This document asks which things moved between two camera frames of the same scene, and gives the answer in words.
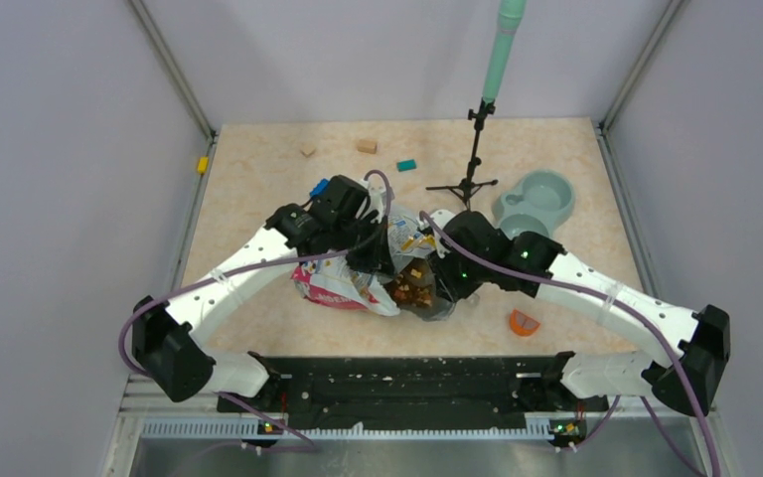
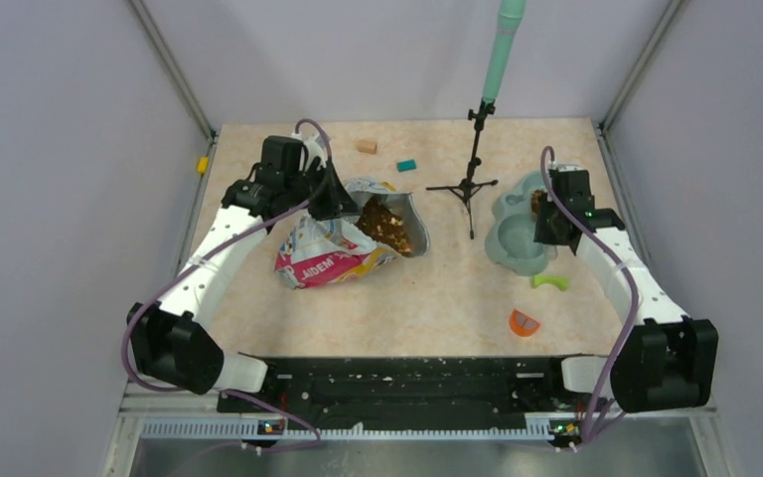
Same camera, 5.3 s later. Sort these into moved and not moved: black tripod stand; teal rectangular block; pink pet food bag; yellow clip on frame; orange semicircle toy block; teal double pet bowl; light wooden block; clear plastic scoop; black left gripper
Moved: clear plastic scoop; black left gripper; pink pet food bag
Not moved: black tripod stand; light wooden block; teal rectangular block; teal double pet bowl; yellow clip on frame; orange semicircle toy block
